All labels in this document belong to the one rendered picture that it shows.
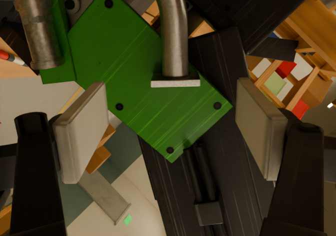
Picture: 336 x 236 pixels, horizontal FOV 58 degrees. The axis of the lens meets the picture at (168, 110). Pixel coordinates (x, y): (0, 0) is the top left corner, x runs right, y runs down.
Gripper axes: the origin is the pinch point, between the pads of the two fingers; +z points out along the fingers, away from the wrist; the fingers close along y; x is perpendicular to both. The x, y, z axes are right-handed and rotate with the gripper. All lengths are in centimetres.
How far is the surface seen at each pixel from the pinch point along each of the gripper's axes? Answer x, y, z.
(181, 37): 2.4, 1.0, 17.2
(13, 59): -4, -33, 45
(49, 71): -1.6, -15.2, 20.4
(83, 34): 2.7, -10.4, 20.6
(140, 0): 7, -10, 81
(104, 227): -562, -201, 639
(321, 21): -2, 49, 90
